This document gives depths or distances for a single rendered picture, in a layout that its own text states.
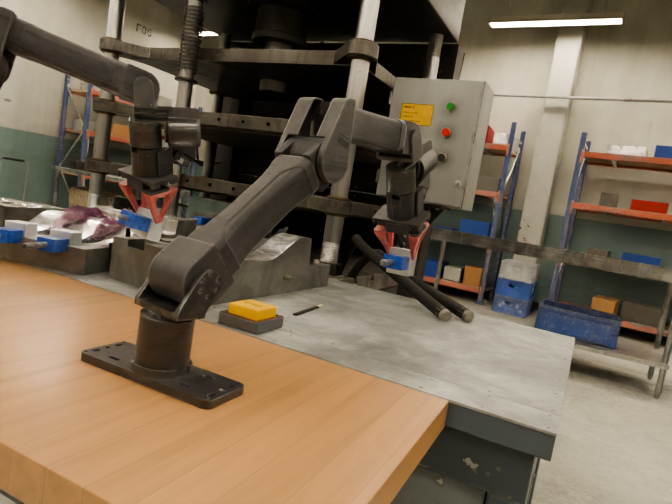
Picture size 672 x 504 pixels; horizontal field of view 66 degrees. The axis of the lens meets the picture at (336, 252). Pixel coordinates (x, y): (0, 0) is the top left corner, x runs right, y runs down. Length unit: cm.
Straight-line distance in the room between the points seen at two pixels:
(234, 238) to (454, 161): 114
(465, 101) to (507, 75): 620
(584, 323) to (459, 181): 296
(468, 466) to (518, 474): 7
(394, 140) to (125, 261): 60
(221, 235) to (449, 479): 48
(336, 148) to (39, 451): 50
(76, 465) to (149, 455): 6
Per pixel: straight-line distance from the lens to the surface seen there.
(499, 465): 79
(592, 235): 739
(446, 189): 168
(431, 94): 175
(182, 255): 62
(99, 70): 104
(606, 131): 752
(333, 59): 188
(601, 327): 449
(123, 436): 53
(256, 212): 66
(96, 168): 240
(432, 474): 84
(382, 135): 88
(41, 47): 105
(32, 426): 55
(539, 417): 75
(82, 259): 118
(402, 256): 104
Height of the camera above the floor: 104
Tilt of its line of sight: 6 degrees down
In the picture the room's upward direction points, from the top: 9 degrees clockwise
